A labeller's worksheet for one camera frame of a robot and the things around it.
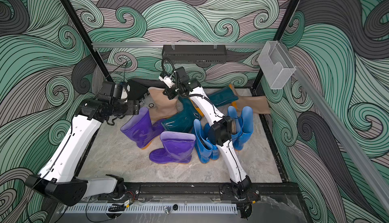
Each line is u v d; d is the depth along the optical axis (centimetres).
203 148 62
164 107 94
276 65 79
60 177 37
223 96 110
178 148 66
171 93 78
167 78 76
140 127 71
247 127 69
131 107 63
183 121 90
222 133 60
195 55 101
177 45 94
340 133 53
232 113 76
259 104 104
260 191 73
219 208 70
